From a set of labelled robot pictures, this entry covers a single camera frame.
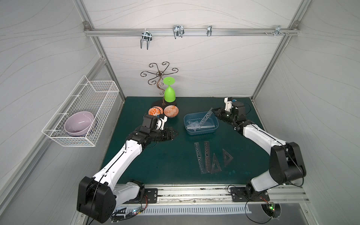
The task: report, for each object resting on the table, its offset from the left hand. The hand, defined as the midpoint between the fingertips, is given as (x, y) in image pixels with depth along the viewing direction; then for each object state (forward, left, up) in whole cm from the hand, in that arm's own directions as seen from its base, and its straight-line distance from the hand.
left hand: (175, 134), depth 77 cm
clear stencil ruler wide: (-5, -15, -19) cm, 25 cm away
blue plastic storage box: (+25, -16, -16) cm, 34 cm away
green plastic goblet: (+28, +5, +4) cm, 29 cm away
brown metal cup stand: (+39, +12, +12) cm, 42 cm away
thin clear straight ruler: (+16, -8, -18) cm, 25 cm away
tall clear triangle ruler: (-11, -25, -19) cm, 33 cm away
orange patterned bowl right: (+32, +6, -17) cm, 37 cm away
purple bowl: (-5, +42, +17) cm, 46 cm away
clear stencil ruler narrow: (-5, -20, -19) cm, 28 cm away
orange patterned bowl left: (+30, +18, -15) cm, 38 cm away
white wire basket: (+16, +44, +13) cm, 49 cm away
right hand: (+18, -22, +2) cm, 28 cm away
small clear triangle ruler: (-5, -32, -18) cm, 38 cm away
